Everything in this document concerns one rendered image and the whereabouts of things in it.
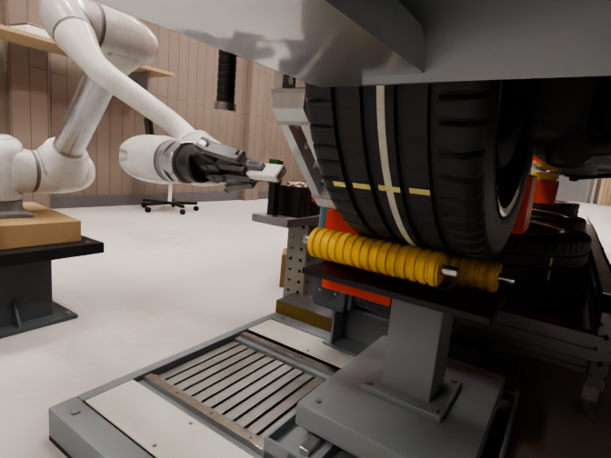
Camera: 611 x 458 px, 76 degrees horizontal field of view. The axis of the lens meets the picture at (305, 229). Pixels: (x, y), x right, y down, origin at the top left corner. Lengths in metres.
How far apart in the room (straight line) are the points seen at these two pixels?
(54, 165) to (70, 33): 0.58
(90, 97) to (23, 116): 2.79
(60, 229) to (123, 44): 0.68
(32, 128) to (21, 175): 2.64
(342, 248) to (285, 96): 0.27
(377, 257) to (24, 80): 3.90
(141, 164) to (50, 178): 0.83
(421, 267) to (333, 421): 0.31
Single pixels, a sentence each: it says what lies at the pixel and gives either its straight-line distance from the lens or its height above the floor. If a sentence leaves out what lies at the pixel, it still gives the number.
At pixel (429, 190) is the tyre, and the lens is 0.53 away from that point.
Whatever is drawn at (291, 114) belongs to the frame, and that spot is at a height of 0.73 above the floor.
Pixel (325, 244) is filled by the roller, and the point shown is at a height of 0.52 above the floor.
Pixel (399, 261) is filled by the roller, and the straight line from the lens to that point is 0.66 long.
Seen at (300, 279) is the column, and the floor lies 0.18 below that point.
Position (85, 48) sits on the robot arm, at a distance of 1.20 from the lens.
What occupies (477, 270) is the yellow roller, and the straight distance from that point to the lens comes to 0.76.
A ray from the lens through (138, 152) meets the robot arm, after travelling 0.91.
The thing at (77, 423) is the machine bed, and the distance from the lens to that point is 1.04.
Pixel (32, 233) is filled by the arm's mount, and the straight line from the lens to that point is 1.61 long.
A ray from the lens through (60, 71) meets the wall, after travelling 4.53.
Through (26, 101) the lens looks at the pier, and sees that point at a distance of 4.30.
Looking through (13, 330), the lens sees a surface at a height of 0.02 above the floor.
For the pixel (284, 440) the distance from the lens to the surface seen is 0.84.
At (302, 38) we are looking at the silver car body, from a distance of 0.28.
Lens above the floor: 0.66
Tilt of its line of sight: 10 degrees down
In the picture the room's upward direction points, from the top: 5 degrees clockwise
